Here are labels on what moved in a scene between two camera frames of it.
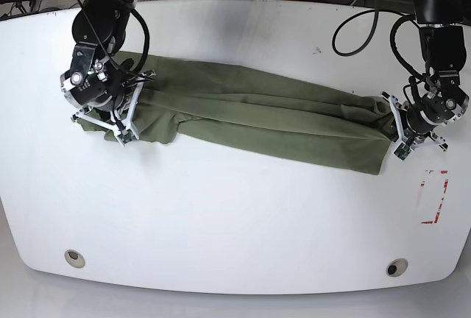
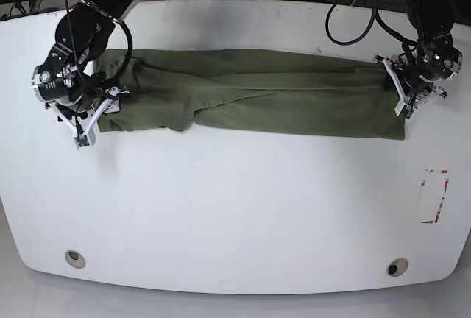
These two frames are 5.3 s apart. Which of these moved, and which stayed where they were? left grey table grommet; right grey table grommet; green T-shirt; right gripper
Moved: right gripper; green T-shirt
Stayed: left grey table grommet; right grey table grommet
